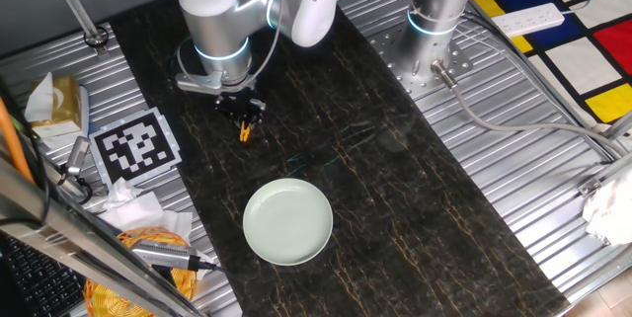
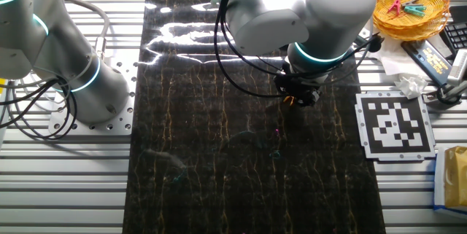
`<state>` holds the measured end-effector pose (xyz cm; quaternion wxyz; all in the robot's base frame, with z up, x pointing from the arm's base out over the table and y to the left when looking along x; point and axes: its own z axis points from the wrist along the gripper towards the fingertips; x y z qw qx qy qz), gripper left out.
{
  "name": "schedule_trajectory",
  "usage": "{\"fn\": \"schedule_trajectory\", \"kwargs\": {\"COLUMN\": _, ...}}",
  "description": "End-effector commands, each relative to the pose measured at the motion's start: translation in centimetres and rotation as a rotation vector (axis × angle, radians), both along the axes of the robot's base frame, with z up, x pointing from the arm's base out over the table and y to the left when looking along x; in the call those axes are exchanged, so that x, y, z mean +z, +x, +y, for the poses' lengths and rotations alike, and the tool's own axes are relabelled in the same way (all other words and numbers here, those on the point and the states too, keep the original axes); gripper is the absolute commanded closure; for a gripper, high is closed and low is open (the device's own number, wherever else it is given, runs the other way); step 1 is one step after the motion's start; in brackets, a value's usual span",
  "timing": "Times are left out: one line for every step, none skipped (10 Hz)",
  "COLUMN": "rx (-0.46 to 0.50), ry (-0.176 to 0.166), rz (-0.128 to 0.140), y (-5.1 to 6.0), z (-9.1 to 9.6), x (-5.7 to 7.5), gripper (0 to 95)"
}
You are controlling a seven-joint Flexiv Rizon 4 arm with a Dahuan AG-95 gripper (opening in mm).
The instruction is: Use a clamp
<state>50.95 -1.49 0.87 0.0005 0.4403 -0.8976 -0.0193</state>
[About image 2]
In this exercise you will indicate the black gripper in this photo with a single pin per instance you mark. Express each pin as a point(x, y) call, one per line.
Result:
point(293, 86)

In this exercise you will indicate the orange clothespin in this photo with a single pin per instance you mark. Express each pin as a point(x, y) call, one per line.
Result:
point(288, 100)

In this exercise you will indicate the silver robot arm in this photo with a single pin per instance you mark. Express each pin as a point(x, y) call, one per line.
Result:
point(91, 88)

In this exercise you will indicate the black white marker board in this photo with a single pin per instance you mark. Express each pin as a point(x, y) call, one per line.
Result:
point(396, 126)

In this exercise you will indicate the white paper towel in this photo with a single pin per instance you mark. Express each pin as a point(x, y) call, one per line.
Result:
point(394, 62)

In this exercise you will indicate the crumpled white tissue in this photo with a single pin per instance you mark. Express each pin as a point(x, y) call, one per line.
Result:
point(411, 86)

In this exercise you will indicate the black marble pattern mat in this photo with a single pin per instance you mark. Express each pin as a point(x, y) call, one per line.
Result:
point(219, 172)

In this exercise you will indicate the pink clothespin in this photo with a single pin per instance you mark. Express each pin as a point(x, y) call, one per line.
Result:
point(394, 7)

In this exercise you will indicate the dark device with yellow print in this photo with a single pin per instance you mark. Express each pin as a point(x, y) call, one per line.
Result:
point(430, 61)

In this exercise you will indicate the green clothespin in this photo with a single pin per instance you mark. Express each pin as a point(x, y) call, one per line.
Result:
point(415, 10)

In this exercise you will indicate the grey clothespin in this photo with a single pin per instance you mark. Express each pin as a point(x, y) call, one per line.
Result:
point(411, 1)

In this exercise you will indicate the orange wicker basket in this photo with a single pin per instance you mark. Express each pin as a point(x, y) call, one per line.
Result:
point(430, 0)

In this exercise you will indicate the black keyboard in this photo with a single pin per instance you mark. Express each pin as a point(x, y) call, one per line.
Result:
point(456, 35)

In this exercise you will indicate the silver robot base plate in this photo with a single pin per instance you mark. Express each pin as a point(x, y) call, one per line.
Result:
point(120, 124)

